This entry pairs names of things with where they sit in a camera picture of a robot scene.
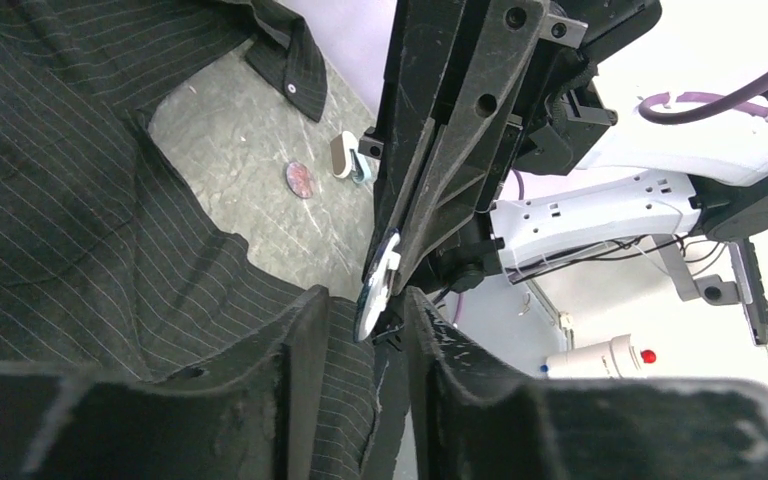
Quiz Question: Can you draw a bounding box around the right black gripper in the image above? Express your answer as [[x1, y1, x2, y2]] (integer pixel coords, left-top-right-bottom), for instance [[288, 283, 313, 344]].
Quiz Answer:
[[370, 1, 662, 294]]

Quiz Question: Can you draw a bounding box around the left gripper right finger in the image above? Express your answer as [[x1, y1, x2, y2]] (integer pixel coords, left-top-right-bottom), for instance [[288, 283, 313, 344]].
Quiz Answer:
[[402, 288, 768, 479]]

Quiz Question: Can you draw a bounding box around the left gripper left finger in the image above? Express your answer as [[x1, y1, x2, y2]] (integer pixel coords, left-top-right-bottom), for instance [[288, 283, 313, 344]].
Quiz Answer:
[[0, 286, 330, 479]]

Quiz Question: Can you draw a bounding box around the white round badge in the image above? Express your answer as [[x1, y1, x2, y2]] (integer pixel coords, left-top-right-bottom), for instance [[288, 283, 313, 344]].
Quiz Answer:
[[354, 228, 401, 342]]

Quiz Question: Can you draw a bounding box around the black pinstriped shirt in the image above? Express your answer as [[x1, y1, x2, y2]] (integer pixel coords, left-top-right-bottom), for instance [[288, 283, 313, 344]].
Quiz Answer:
[[0, 1, 408, 479]]

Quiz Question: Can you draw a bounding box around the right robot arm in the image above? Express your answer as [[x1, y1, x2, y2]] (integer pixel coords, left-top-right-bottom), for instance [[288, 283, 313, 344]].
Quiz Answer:
[[359, 1, 768, 298]]

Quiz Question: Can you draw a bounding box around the red round brooch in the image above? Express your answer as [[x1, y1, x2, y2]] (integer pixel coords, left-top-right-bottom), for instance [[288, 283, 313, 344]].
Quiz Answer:
[[284, 161, 315, 200]]

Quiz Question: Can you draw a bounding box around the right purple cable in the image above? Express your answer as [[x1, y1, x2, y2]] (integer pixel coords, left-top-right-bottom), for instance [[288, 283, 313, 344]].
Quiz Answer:
[[636, 42, 768, 128]]

